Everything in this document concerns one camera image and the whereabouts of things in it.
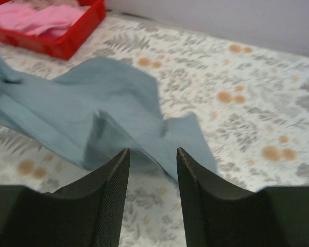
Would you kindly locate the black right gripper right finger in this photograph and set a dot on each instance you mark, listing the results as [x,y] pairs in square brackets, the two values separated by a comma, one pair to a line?
[219,213]

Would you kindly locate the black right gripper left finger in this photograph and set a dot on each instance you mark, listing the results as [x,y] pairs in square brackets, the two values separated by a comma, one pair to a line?
[87,212]

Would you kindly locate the blue-grey t shirt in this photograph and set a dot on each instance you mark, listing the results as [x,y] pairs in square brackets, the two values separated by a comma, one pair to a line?
[101,106]

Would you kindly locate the floral table mat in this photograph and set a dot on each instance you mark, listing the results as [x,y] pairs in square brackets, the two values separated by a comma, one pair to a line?
[252,105]

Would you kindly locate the red plastic bin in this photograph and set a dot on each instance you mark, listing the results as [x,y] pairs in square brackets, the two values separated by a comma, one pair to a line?
[67,45]

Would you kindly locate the pink t shirt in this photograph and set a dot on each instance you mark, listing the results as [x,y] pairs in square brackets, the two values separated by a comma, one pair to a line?
[47,19]

